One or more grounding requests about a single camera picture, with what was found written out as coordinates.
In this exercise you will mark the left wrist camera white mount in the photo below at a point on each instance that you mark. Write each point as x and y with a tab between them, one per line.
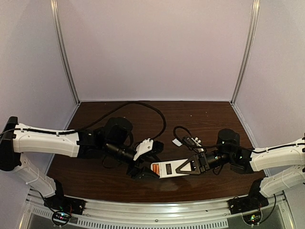
148	147

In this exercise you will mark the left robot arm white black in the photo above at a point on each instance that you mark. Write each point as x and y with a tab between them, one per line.
109	140

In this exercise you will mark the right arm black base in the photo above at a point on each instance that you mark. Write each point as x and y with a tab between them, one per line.
254	201

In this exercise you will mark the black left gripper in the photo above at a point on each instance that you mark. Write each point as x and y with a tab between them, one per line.
137	165

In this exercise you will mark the grey battery compartment cover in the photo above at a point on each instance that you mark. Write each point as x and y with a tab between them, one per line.
177	142

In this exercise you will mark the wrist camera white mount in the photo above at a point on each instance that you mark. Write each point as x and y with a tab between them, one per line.
148	147
193	142

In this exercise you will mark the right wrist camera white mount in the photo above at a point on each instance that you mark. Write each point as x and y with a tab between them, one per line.
193	142

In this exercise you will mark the white remote control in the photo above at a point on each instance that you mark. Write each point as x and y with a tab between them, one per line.
166	169

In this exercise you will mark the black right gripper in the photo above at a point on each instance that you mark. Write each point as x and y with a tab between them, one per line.
202	162

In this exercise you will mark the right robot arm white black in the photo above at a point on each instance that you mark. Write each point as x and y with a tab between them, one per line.
227	150

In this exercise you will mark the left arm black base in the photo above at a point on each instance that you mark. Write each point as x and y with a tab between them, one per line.
62	206

